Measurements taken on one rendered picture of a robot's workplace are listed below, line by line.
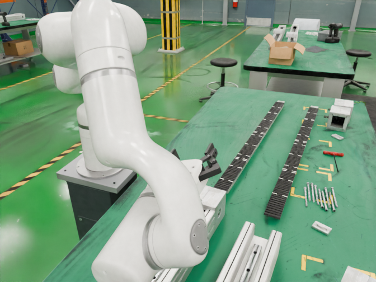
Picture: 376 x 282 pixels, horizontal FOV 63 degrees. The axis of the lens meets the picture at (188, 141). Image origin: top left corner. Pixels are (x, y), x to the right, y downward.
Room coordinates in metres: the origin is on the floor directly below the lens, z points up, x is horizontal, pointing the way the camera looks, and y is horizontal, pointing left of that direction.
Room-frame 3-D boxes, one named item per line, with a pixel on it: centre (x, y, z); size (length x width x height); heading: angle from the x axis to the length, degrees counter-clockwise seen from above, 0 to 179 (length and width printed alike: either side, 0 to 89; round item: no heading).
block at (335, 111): (1.44, -0.76, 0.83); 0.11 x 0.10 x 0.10; 62
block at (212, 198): (0.76, -0.04, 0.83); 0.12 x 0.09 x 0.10; 63
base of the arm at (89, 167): (1.02, 0.34, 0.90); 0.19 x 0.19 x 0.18
